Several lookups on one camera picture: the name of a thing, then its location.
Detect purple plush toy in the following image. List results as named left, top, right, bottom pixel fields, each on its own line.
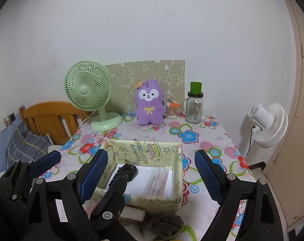
left=134, top=79, right=167, bottom=126

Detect wall socket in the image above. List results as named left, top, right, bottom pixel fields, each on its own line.
left=4, top=113, right=17, bottom=127

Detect green cartoon printed board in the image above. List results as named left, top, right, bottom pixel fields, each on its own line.
left=104, top=60, right=186, bottom=114

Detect grey plaid pillow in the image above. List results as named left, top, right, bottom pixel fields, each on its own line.
left=5, top=123, right=52, bottom=167

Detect yellow printed fabric storage box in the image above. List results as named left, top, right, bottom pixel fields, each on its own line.
left=93, top=140, right=184, bottom=216

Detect clear cotton swab container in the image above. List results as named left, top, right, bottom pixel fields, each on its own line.
left=166, top=100, right=181, bottom=119

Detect white and pink sponge block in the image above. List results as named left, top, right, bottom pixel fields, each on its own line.
left=120, top=204, right=146, bottom=223

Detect white standing fan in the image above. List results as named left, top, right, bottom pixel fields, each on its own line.
left=247, top=102, right=289, bottom=149

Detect wooden bed headboard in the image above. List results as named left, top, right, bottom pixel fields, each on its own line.
left=19, top=102, right=92, bottom=145

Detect glass jar with green top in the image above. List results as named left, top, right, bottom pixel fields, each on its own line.
left=181, top=82, right=204, bottom=124

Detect white paper packet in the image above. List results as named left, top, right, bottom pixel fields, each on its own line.
left=104, top=163, right=159, bottom=197

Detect green desk fan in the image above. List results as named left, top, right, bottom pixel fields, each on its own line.
left=64, top=61, right=123, bottom=131

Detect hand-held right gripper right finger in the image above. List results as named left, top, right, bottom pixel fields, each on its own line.
left=194, top=150, right=284, bottom=241

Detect floral tablecloth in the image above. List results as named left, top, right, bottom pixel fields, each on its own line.
left=39, top=112, right=258, bottom=241

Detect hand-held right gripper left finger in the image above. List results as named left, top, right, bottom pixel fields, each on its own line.
left=25, top=150, right=109, bottom=241

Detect beige wooden door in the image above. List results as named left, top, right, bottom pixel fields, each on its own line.
left=263, top=0, right=304, bottom=234

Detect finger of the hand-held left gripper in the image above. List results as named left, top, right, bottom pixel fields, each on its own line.
left=90, top=174, right=129, bottom=229
left=0, top=150, right=62, bottom=202

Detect black soft cloth item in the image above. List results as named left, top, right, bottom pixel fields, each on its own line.
left=112, top=163, right=138, bottom=181

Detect pink striped packet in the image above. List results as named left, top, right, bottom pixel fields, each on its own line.
left=152, top=168, right=175, bottom=197

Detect grey socks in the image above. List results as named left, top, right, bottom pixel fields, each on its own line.
left=142, top=214, right=185, bottom=241

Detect green fan white cable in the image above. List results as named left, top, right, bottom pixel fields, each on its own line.
left=77, top=110, right=98, bottom=131

